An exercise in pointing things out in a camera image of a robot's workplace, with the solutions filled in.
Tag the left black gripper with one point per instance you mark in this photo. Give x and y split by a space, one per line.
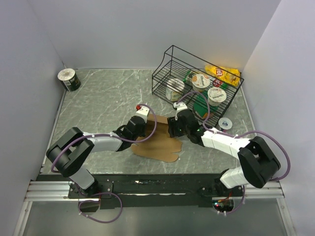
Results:
142 133

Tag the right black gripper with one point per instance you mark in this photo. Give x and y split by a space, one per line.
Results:
172 122

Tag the brown cardboard box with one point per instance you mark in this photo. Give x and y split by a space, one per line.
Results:
160 146

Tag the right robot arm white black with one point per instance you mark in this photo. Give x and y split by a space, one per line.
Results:
258 163

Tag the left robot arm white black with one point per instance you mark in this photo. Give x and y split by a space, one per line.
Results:
69 152

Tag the green snack package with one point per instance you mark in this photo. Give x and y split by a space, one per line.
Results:
200 108

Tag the small blue white cup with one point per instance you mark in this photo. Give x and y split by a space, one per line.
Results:
225 123

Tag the wrapped toilet paper roll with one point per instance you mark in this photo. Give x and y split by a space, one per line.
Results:
174 89

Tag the yogurt cup lower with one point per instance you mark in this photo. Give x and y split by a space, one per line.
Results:
216 96

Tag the yogurt cup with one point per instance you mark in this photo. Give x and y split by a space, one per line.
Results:
216 96
200 82

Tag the yogurt cup upper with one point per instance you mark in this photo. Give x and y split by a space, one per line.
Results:
200 82

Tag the red green snack packet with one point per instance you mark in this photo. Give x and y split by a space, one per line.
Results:
215 82

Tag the yellow chips bag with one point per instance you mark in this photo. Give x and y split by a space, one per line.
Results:
225 74

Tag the black chip can white lid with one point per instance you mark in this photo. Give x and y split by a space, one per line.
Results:
69 79

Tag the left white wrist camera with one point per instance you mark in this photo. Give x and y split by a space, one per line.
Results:
142 111

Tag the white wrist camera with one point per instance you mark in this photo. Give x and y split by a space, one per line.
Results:
142 111
179 106

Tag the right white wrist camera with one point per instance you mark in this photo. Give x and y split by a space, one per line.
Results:
179 106

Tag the black wire basket rack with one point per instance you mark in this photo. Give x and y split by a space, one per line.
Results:
206 89

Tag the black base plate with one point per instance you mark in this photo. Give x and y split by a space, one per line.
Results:
156 190

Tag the aluminium rail frame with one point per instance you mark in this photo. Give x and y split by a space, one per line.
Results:
54 191

